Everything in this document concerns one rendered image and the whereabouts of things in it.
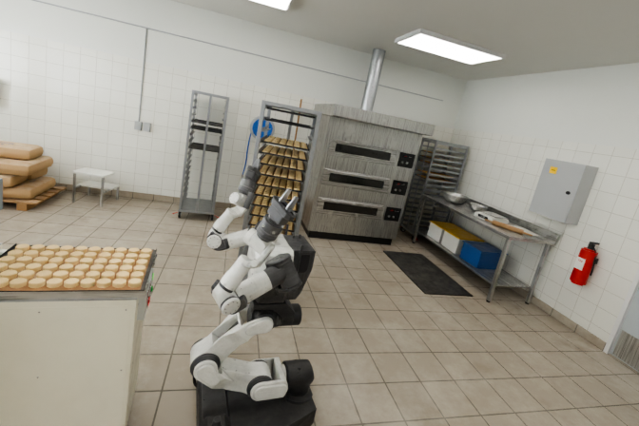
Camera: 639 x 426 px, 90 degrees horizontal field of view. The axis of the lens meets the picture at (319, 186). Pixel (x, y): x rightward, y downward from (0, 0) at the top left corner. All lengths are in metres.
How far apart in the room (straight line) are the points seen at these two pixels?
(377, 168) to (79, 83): 4.46
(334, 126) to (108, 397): 3.76
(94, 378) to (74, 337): 0.24
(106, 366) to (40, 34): 4.94
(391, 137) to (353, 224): 1.46
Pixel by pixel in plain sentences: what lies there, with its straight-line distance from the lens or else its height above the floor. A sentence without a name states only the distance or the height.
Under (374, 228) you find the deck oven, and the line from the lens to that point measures 5.22.
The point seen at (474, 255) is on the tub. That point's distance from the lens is 4.96.
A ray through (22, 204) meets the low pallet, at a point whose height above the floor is 0.08.
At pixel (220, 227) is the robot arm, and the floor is 1.07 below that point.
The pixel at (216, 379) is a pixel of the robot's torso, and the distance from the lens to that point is 1.93.
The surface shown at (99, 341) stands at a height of 0.64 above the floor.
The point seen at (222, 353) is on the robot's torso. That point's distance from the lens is 1.90.
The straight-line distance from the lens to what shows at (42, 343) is 1.86.
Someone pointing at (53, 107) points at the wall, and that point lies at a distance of 6.02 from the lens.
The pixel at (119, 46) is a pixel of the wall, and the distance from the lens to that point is 5.74.
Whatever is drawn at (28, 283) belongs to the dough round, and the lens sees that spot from 1.76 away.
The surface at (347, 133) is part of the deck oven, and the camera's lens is 4.70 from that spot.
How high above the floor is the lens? 1.75
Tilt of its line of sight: 11 degrees down
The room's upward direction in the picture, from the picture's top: 11 degrees clockwise
